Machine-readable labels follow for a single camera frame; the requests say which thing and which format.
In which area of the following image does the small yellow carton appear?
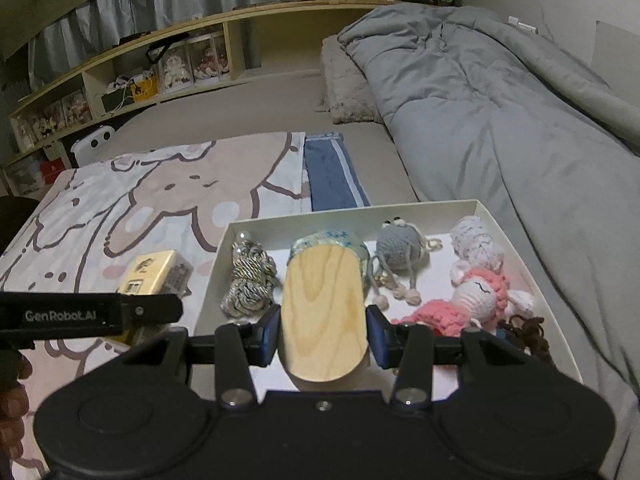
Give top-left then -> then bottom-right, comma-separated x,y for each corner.
107,250 -> 194,347

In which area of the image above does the blue striped towel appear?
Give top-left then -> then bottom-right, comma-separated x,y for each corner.
303,132 -> 372,212

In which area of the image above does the oval wooden block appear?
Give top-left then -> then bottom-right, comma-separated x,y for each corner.
280,246 -> 373,394

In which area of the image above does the dark round object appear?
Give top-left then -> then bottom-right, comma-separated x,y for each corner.
0,197 -> 42,257

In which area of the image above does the braided rope ornament with pearls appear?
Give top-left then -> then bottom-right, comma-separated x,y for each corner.
221,231 -> 281,319

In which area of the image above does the red box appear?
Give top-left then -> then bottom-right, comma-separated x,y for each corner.
40,160 -> 66,184

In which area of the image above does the floral fabric pouch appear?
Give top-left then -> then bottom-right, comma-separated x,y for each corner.
287,230 -> 372,294

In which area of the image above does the white cardboard box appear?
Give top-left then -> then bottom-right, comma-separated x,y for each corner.
192,199 -> 584,404

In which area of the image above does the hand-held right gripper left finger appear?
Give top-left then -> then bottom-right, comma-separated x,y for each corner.
120,305 -> 282,408

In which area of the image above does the row of figure boxes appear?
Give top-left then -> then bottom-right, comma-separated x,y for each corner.
12,89 -> 94,154

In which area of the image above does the wooden headboard shelf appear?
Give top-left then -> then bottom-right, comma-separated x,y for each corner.
7,2 -> 401,162

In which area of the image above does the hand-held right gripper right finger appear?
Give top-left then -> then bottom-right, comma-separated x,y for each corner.
365,305 -> 533,408

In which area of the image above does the person's left hand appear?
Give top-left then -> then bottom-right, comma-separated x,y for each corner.
0,347 -> 34,457

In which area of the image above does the white plastic device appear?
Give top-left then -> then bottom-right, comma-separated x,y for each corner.
70,126 -> 116,166

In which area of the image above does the white crochet toy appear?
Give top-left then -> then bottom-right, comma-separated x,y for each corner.
449,216 -> 506,281

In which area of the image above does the taupe bed sheet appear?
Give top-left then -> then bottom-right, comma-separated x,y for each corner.
65,67 -> 427,211

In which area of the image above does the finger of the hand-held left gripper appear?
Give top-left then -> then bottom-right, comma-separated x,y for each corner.
0,292 -> 184,326

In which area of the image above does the clear doll display box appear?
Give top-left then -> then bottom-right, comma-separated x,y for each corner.
158,50 -> 194,94
187,39 -> 224,82

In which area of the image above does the clear storage bin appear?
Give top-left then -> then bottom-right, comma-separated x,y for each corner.
4,159 -> 42,197

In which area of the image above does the printed cartoon blanket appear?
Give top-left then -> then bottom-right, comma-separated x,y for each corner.
0,132 -> 307,480

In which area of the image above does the pink crochet doll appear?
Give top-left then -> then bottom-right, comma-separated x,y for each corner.
390,267 -> 554,361

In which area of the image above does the beige fluffy pillow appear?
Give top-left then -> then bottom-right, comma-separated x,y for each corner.
316,35 -> 384,125

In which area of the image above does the grey crochet creature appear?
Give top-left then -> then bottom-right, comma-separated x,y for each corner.
372,216 -> 444,307

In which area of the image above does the dark green box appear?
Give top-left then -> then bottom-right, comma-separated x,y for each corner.
101,87 -> 135,112

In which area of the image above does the grey duvet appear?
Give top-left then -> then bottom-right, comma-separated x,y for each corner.
337,2 -> 640,480

